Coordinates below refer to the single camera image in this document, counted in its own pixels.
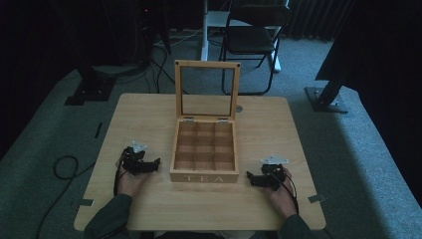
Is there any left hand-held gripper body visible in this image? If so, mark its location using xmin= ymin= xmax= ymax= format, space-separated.
xmin=120 ymin=139 xmax=154 ymax=176

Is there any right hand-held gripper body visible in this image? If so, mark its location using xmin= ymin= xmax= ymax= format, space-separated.
xmin=259 ymin=153 xmax=291 ymax=192

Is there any person's left hand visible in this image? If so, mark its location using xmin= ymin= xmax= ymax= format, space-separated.
xmin=115 ymin=158 xmax=149 ymax=199

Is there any person's right hand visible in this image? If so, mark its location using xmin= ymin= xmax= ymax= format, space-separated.
xmin=264 ymin=166 xmax=299 ymax=219

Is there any wooden tea box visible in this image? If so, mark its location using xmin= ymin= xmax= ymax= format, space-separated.
xmin=168 ymin=59 xmax=242 ymax=184

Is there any black stand base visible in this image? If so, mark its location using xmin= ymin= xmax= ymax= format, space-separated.
xmin=304 ymin=68 xmax=350 ymax=115
xmin=64 ymin=64 xmax=117 ymax=107

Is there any black folding chair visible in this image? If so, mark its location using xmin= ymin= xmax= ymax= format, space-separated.
xmin=218 ymin=2 xmax=294 ymax=97

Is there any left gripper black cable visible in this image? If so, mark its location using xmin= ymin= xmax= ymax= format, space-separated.
xmin=112 ymin=152 xmax=129 ymax=197

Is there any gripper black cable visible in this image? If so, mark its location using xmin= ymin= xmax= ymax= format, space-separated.
xmin=274 ymin=172 xmax=301 ymax=215
xmin=112 ymin=152 xmax=129 ymax=197

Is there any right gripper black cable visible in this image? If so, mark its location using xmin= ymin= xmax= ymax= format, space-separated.
xmin=274 ymin=172 xmax=301 ymax=215

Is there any black floor cable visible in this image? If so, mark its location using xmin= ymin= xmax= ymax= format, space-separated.
xmin=34 ymin=154 xmax=98 ymax=239

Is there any bundle of dark cables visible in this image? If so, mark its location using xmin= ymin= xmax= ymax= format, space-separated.
xmin=145 ymin=31 xmax=190 ymax=96

